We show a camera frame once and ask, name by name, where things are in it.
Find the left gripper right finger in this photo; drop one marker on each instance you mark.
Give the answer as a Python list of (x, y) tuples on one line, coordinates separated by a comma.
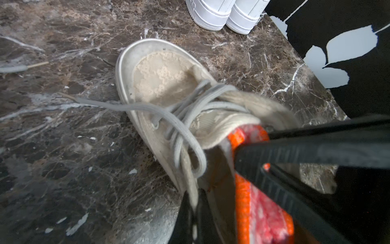
[(204, 221)]

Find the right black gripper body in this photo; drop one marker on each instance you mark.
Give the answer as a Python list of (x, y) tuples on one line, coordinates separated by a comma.
[(362, 197)]

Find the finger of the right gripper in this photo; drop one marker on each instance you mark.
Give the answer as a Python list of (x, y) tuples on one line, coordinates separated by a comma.
[(361, 143), (311, 209)]

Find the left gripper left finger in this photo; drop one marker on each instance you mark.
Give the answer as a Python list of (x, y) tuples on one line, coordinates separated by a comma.
[(183, 229)]

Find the beige lace sneaker one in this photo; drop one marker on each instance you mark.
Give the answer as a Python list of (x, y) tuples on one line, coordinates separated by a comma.
[(21, 68), (185, 116)]

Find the white sneaker outer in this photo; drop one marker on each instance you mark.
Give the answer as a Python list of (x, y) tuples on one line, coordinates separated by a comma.
[(245, 14)]

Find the white sneaker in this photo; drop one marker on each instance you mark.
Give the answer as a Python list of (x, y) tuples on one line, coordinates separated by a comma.
[(245, 14), (211, 15)]

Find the white sneaker inner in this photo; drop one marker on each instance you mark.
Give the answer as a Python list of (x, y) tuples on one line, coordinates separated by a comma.
[(211, 15)]

